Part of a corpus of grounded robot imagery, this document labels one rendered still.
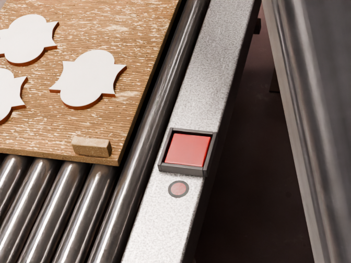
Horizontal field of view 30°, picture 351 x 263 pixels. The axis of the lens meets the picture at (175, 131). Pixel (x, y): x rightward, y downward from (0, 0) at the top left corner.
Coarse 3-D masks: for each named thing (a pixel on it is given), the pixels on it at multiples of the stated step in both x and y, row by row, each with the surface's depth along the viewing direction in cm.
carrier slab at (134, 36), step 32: (32, 0) 129; (64, 0) 128; (96, 0) 126; (128, 0) 125; (160, 0) 123; (64, 32) 121; (96, 32) 120; (128, 32) 118; (160, 32) 117; (0, 64) 117; (32, 64) 116; (128, 64) 112; (32, 96) 110; (128, 96) 107; (0, 128) 106; (32, 128) 105; (64, 128) 104; (96, 128) 103; (128, 128) 103; (96, 160) 100
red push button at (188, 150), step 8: (176, 136) 101; (184, 136) 101; (192, 136) 101; (200, 136) 100; (176, 144) 100; (184, 144) 100; (192, 144) 99; (200, 144) 99; (208, 144) 99; (168, 152) 99; (176, 152) 99; (184, 152) 99; (192, 152) 98; (200, 152) 98; (168, 160) 98; (176, 160) 98; (184, 160) 98; (192, 160) 97; (200, 160) 97
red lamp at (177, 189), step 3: (177, 183) 97; (180, 183) 97; (174, 186) 96; (177, 186) 96; (180, 186) 96; (183, 186) 96; (171, 189) 96; (174, 189) 96; (177, 189) 96; (180, 189) 96; (183, 189) 96; (174, 192) 96; (177, 192) 96; (180, 192) 95; (183, 192) 95
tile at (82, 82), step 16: (64, 64) 113; (80, 64) 113; (96, 64) 112; (112, 64) 112; (64, 80) 110; (80, 80) 110; (96, 80) 109; (112, 80) 109; (64, 96) 108; (80, 96) 107; (96, 96) 107; (112, 96) 107
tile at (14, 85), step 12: (0, 72) 114; (0, 84) 112; (12, 84) 112; (24, 84) 112; (0, 96) 110; (12, 96) 110; (0, 108) 108; (12, 108) 108; (24, 108) 109; (0, 120) 106
